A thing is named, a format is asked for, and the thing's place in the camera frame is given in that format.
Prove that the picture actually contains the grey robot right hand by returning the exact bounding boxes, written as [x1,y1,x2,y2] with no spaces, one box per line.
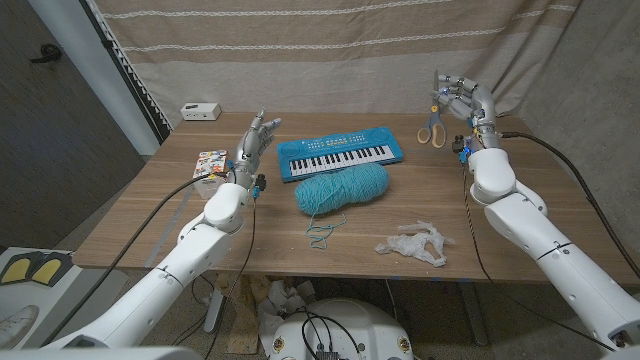
[432,74,501,150]

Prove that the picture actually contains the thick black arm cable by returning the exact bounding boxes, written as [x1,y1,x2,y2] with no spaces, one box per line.
[42,172,229,346]
[501,130,640,279]

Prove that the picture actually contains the thin braided right wrist cable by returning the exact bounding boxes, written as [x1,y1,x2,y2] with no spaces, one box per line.
[462,167,616,351]

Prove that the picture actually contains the colourful printed package box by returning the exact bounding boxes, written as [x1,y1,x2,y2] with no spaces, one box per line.
[192,149,235,200]

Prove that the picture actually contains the white sneaker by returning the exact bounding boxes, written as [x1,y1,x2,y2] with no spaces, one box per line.
[0,304,40,349]

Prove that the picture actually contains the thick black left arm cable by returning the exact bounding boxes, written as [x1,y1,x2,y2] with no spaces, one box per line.
[42,172,229,346]

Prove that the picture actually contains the thin black left wrist cable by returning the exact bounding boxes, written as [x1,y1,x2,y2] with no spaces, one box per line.
[202,197,259,359]

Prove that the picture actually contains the dark perforated panel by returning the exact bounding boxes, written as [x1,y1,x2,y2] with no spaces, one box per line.
[79,0,173,146]

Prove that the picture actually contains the crumpled clear plastic tape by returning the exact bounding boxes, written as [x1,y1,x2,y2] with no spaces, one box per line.
[374,219,449,268]

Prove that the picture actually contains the black door handle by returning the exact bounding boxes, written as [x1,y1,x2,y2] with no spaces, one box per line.
[28,43,64,65]

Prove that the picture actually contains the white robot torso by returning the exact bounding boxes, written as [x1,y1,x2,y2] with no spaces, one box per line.
[0,345,201,360]

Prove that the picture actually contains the grey table leg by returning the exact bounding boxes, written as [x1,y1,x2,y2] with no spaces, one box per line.
[457,280,490,347]
[203,287,226,335]

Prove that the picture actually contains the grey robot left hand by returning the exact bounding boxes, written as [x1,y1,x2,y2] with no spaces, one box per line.
[229,107,283,189]

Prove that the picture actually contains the tan handled scissors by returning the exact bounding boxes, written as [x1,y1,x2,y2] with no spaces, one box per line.
[416,69,448,150]

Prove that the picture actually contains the white floor platform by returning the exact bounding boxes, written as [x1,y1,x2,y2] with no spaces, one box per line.
[0,246,129,351]

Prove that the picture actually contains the teal yarn skein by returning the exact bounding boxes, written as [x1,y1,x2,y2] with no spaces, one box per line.
[294,162,391,250]

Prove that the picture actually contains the white power strip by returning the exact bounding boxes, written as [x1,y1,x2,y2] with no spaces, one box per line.
[180,102,223,122]

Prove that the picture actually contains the dark wooden door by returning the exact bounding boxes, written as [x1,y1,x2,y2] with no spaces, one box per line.
[0,0,146,251]

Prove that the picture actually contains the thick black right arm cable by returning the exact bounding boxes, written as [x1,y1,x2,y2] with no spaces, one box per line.
[501,130,640,279]

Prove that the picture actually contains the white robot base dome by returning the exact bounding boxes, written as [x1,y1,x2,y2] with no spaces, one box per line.
[268,297,415,360]

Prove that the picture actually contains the crumpled white paper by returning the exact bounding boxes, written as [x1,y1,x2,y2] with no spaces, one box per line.
[257,279,317,346]

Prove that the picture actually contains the grey tape strip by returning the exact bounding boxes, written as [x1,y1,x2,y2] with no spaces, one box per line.
[144,187,197,269]

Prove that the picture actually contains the blue toy piano keyboard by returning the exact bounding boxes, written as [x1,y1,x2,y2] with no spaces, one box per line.
[276,125,405,184]

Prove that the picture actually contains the beige striped curtain backdrop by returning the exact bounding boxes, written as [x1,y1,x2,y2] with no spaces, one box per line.
[92,0,584,129]

